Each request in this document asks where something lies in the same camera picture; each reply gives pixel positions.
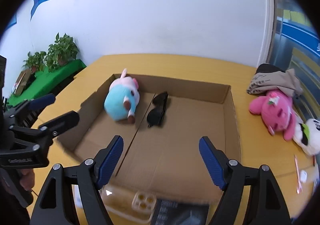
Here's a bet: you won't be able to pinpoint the yellow sticky notes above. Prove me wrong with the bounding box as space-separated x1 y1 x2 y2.
282 9 308 26

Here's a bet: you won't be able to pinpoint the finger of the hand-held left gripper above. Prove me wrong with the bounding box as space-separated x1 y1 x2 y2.
2 93 56 128
9 111 80 152

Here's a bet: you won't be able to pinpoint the brown carton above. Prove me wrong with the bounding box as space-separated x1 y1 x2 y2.
12 69 32 97

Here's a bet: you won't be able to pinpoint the shallow cardboard box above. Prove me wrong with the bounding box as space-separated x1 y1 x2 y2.
57 73 242 203

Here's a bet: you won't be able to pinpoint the large potted green plant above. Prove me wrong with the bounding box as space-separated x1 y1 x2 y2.
46 32 80 73

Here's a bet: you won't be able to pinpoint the pink pen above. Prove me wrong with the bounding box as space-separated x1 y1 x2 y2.
294 154 303 194

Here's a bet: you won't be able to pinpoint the small potted green plant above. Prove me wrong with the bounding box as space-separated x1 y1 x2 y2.
22 51 47 73

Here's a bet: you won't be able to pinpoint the person's left hand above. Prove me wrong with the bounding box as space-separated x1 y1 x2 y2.
20 169 36 192

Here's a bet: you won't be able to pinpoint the black chair back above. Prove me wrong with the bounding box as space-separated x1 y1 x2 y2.
256 63 285 74

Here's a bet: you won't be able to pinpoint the panda plush toy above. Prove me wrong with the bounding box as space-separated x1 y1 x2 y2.
292 118 320 157

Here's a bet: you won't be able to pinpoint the blue glass banner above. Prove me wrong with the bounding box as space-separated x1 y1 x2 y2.
281 21 320 53

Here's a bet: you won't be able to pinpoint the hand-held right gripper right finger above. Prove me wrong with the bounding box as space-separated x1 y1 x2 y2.
199 136 292 225

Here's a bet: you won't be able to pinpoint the black product box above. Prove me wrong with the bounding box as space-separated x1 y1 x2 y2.
150 199 210 225

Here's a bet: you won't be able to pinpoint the green covered shelf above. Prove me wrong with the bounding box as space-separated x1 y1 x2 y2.
7 59 87 111

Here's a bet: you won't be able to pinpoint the beige printed garment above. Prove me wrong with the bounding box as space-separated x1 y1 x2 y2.
246 69 304 97

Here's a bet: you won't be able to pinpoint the black sunglasses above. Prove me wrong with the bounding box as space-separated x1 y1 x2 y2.
146 91 169 129

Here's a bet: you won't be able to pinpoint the clear cream phone case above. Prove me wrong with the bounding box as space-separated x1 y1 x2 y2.
100 185 158 223

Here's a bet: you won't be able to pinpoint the blue pig plush toy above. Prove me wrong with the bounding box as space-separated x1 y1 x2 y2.
104 68 140 124

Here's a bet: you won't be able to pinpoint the pink plush toy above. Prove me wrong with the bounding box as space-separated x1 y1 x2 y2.
249 90 298 141

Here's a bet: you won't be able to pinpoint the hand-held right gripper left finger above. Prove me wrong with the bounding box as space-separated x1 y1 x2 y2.
30 135 124 225

